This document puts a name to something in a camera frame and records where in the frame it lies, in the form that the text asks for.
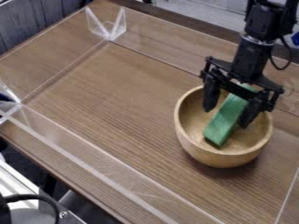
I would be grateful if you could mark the green rectangular block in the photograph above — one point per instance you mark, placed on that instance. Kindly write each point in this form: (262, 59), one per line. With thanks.
(222, 123)

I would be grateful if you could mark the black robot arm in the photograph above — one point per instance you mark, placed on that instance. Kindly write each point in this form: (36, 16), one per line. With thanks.
(269, 22)

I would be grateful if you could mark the grey metal bracket with screw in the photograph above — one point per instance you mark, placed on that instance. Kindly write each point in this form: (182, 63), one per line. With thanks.
(67, 216)

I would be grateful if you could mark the clear acrylic front barrier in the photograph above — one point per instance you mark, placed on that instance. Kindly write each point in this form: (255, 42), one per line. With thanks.
(106, 137)

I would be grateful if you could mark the clear acrylic corner bracket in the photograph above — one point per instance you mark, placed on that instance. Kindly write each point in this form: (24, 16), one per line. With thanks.
(107, 30)

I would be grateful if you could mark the brown wooden bowl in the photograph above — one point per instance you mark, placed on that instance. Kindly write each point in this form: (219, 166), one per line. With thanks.
(245, 144)

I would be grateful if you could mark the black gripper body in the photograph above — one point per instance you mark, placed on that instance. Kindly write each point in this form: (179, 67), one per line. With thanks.
(242, 75)

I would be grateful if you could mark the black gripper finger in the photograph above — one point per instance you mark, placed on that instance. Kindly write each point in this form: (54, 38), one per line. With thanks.
(211, 93)
(250, 112)

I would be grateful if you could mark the blue object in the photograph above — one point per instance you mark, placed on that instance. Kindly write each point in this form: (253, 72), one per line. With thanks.
(295, 39)

